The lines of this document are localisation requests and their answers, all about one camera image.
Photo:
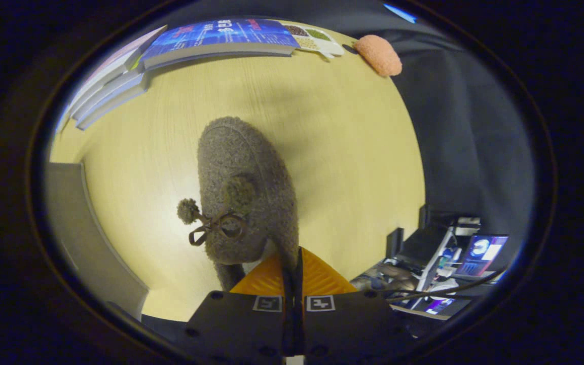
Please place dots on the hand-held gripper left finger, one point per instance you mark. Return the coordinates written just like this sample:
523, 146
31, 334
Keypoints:
236, 324

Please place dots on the white book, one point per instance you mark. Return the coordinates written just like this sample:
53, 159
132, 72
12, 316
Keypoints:
109, 94

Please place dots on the small lit screen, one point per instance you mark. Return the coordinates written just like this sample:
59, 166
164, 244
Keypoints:
439, 305

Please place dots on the grey fuzzy slipper shoe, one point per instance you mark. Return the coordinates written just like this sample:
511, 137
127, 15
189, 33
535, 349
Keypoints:
241, 152

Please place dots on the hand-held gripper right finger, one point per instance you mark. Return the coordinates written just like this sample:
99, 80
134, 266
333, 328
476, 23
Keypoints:
353, 319

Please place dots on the blue cover book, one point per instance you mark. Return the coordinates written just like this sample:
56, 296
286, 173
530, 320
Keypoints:
221, 35

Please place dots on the black backdrop cloth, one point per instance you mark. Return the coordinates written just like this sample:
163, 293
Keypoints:
464, 126

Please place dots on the pink cover book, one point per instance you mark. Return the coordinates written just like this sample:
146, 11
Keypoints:
119, 56

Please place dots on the orange fuzzy sponge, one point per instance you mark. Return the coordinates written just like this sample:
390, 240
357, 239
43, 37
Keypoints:
379, 55

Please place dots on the white tray of grains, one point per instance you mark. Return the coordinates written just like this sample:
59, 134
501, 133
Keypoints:
317, 40

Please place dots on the pale blue book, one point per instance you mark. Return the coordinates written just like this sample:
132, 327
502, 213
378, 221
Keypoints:
114, 107

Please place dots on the laptop with lit screen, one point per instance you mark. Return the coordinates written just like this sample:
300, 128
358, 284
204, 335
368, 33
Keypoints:
482, 253

